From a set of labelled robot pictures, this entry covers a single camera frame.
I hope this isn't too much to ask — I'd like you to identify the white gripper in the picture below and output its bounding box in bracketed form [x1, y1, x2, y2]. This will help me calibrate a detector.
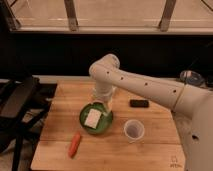
[92, 86, 115, 114]

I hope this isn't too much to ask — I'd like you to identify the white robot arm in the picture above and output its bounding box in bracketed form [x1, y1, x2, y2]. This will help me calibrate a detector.
[89, 54, 213, 171]

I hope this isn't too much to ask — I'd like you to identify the ceramic cup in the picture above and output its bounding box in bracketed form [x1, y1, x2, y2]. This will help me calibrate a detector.
[123, 119, 145, 143]

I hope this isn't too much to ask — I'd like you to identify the green bowl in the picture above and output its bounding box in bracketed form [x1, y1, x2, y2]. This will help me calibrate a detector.
[79, 102, 113, 135]

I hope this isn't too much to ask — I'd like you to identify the black rectangular block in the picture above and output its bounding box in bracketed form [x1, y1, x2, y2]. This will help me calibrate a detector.
[130, 99, 149, 108]

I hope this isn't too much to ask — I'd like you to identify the wooden cutting board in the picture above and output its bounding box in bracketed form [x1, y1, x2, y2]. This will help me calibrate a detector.
[31, 81, 185, 171]

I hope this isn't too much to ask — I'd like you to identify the orange carrot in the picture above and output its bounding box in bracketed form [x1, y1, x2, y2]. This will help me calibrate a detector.
[68, 132, 81, 157]

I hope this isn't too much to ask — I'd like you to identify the black chair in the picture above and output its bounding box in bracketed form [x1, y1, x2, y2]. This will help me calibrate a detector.
[0, 77, 50, 171]

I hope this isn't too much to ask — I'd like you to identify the blue round dish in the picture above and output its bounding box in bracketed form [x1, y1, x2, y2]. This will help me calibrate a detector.
[180, 70, 204, 86]

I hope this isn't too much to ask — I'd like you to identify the metal window frame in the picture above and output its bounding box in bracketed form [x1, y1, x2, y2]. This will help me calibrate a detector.
[0, 0, 213, 35]

